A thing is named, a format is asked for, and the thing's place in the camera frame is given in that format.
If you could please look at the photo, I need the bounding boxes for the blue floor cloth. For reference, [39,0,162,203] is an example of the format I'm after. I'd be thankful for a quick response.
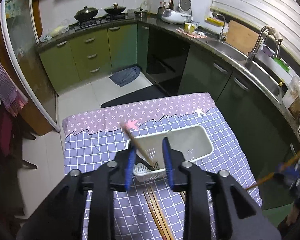
[109,66,141,87]

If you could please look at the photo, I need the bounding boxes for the person right hand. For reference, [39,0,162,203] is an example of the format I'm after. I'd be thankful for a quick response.
[278,204,300,229]

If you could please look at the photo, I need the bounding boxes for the purple checkered apron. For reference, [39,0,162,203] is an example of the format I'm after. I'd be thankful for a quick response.
[0,61,29,117]

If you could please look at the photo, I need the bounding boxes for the black wok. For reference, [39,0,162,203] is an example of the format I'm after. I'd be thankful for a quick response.
[74,6,98,22]
[104,3,126,15]

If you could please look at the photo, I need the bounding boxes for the black wok right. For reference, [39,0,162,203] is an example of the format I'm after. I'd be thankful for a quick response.
[104,3,126,15]

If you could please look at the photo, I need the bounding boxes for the dark wooden chopstick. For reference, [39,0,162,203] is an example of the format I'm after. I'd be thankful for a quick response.
[246,151,300,191]

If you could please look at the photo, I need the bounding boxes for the yellow sponge rack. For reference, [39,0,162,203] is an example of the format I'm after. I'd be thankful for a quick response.
[206,17,225,27]

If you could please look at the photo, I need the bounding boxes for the yellow mug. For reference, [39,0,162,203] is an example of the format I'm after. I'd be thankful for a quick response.
[184,22,196,34]

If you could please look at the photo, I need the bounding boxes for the white rice cooker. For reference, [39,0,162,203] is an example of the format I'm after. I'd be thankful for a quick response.
[161,0,192,24]

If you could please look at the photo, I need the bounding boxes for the green lower cabinets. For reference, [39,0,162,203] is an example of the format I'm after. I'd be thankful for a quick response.
[39,23,138,94]

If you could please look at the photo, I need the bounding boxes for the glass sliding door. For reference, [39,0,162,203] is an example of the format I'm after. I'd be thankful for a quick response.
[0,0,61,135]

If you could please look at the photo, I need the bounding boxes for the clear food container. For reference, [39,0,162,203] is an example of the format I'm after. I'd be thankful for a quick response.
[282,76,300,119]

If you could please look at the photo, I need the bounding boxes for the plastic bag on counter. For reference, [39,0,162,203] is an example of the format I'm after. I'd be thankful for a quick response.
[39,19,69,43]

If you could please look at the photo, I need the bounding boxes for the wooden cutting board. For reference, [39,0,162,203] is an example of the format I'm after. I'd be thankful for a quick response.
[225,20,258,55]

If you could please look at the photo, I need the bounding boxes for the steel kitchen faucet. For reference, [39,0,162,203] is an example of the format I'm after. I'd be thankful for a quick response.
[247,25,283,62]

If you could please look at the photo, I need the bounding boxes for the steel double sink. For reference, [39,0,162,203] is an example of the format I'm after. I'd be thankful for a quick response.
[206,40,283,104]

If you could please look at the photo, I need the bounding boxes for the black wok left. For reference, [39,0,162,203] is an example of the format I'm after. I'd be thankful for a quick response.
[74,6,98,22]

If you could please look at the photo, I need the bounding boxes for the white plastic utensil holder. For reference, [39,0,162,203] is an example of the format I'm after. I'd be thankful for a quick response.
[133,125,214,183]

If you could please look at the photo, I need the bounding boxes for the purple checkered tablecloth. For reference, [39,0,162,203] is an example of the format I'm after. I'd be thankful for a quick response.
[62,93,255,239]

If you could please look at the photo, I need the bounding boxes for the white striped window blind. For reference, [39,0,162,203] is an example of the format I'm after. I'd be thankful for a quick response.
[211,0,300,65]

